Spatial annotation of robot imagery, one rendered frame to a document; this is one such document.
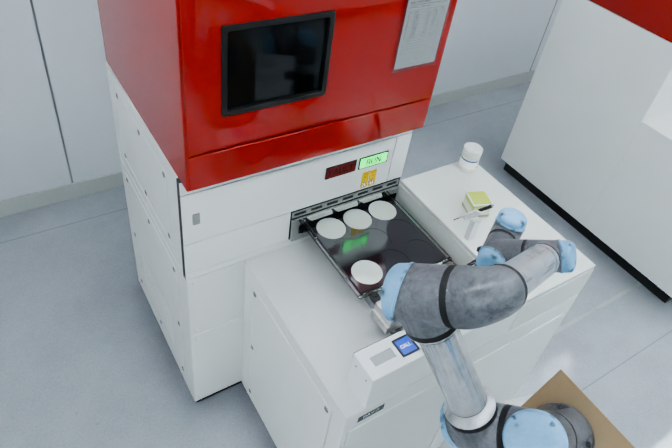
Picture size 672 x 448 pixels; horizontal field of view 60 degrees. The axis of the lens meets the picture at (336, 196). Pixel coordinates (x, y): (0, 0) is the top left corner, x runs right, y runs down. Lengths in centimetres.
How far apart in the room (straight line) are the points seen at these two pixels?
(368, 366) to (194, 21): 94
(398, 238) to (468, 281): 96
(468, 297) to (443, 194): 110
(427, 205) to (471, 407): 89
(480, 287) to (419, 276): 11
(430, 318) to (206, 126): 73
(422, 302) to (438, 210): 99
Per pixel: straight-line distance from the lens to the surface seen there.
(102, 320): 288
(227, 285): 200
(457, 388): 127
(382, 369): 157
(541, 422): 134
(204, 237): 178
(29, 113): 315
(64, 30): 297
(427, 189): 210
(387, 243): 195
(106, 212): 336
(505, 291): 107
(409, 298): 108
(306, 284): 189
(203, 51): 136
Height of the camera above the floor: 226
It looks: 41 degrees down
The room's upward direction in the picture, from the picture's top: 9 degrees clockwise
